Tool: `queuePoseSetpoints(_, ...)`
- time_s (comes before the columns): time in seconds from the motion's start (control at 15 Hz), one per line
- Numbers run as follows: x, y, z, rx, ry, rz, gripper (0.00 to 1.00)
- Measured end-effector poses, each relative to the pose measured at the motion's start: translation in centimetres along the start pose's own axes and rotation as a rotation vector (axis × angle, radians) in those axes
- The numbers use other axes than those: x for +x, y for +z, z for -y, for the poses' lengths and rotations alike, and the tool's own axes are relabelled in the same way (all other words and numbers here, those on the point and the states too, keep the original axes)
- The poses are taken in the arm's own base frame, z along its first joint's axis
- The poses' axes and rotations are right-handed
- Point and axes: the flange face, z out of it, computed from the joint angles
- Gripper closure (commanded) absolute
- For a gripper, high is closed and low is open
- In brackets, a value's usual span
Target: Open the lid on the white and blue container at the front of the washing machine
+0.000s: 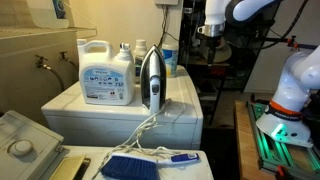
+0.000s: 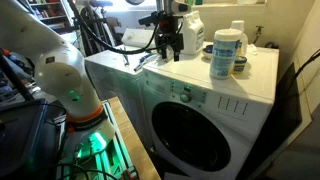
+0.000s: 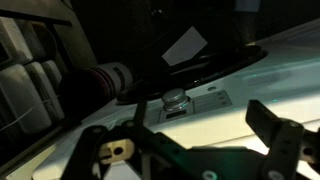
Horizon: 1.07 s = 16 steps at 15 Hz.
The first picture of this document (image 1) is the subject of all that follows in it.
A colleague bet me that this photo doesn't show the aluminium base frame green lit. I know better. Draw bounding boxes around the aluminium base frame green lit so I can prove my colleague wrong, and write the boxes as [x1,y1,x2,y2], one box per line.
[246,99,320,180]

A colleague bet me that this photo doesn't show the silver and black clothes iron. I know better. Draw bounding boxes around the silver and black clothes iron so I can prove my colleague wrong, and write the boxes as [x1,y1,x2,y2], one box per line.
[139,44,168,116]

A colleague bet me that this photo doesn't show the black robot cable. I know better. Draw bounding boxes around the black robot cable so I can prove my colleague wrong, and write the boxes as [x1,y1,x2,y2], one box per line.
[259,0,310,51]

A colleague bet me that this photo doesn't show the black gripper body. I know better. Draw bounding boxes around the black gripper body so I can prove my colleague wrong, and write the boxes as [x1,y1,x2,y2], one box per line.
[207,35,224,52]

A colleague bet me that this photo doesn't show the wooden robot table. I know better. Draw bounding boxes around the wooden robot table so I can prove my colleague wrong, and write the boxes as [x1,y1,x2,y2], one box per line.
[234,99,320,180]

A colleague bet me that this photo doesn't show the red and black clamp rod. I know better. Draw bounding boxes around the red and black clamp rod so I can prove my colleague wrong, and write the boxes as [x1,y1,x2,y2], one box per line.
[264,34,320,52]

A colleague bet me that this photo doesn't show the white wall outlet box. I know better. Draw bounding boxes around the white wall outlet box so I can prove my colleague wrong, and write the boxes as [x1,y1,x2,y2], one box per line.
[154,0,180,6]

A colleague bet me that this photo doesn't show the white front-load washing machine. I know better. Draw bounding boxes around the white front-load washing machine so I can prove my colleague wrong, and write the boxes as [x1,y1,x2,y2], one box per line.
[40,65,204,151]

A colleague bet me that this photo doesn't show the water valve with black hose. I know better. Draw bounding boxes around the water valve with black hose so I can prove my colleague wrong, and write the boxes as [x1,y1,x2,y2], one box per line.
[58,50,80,73]
[34,54,66,93]

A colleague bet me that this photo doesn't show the brass coloured washer flap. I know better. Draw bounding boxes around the brass coloured washer flap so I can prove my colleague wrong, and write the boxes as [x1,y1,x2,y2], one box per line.
[49,154,91,180]

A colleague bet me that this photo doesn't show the white container with blue label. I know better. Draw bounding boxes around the white container with blue label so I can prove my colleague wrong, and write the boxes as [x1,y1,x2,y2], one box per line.
[25,0,70,30]

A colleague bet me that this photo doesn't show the black wall cables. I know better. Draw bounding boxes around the black wall cables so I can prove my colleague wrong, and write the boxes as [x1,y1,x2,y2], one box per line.
[156,4,181,50]

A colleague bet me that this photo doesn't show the white top-load washer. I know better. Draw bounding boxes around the white top-load washer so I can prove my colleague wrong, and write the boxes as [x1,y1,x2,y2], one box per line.
[0,109,215,180]

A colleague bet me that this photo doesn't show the small white bottle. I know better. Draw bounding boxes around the small white bottle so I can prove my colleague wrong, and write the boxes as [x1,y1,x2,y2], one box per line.
[133,39,148,84]

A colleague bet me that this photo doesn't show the white round washer dial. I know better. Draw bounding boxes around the white round washer dial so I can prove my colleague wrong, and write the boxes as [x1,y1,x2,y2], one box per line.
[9,139,34,157]

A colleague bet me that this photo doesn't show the blue bristle hand brush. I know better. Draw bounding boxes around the blue bristle hand brush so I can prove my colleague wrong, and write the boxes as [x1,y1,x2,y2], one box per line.
[100,152,201,180]

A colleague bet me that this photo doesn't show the white and blue wipes container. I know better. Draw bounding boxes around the white and blue wipes container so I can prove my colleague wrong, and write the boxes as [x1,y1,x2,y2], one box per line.
[161,42,180,78]

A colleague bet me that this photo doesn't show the large white detergent jug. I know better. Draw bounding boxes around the large white detergent jug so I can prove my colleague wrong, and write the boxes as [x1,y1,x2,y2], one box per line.
[76,38,136,107]

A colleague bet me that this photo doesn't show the black metal storage rack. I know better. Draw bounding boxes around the black metal storage rack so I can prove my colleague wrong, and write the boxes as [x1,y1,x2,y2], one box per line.
[178,0,283,126]

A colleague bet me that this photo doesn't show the white iron power cord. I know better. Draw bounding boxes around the white iron power cord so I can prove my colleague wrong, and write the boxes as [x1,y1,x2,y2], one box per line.
[89,98,186,180]

